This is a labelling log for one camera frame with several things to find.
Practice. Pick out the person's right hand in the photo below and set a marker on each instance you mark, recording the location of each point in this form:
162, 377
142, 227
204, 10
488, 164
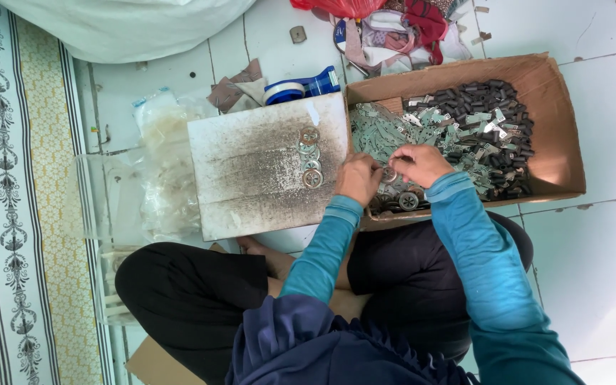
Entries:
424, 163

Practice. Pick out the person's left hand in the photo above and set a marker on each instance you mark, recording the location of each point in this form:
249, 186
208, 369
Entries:
355, 179

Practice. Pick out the person's left fingers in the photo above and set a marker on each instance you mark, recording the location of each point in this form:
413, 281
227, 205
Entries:
376, 172

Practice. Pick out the person's right fingers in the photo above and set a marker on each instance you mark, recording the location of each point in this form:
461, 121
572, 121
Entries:
400, 159

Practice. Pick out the round metal disc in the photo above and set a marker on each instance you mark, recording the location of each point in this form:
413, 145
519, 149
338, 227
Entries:
303, 148
309, 135
312, 165
316, 154
390, 174
313, 178

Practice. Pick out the heap of silver metal plates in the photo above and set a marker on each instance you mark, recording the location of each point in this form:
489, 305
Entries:
380, 136

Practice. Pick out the heap of wheel-shaped metal parts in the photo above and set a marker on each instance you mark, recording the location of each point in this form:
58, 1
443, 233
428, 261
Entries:
408, 201

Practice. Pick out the small cardboard piece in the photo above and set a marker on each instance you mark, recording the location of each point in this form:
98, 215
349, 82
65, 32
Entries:
391, 104

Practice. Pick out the heap of black rubber tubes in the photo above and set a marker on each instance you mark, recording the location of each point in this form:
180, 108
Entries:
479, 99

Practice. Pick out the blue tape dispenser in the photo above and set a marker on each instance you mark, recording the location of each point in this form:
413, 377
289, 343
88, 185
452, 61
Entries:
300, 89

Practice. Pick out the stained white work board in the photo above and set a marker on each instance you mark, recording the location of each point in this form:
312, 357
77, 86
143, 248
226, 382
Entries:
254, 171

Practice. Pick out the heap of mixed cloths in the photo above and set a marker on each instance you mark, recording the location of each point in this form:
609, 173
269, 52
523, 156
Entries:
404, 37

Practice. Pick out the person's bare foot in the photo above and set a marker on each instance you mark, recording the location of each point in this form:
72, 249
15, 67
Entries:
273, 259

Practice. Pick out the open cardboard box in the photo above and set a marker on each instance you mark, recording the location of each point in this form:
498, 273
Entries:
551, 123

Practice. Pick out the small grey metal piece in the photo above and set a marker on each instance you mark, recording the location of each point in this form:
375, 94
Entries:
298, 34

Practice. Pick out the red plastic bag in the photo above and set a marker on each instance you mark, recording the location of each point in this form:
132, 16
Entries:
340, 6

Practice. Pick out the brown fabric scraps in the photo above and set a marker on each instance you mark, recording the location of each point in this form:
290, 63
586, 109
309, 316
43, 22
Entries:
233, 88

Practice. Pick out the person's navy blue garment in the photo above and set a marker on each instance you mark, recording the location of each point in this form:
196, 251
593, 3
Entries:
329, 353

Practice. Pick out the heap of clear plastic bags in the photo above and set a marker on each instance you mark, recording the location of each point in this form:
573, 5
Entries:
166, 160

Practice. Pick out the person's black trousers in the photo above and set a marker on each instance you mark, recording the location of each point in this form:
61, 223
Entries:
195, 299

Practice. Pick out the clear plastic packet of parts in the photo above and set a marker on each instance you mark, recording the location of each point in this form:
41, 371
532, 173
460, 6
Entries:
115, 288

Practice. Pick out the large white sack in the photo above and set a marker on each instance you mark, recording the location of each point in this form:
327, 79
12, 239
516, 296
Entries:
126, 26

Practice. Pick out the patterned floor mat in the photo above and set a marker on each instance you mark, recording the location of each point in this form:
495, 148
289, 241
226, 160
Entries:
19, 214

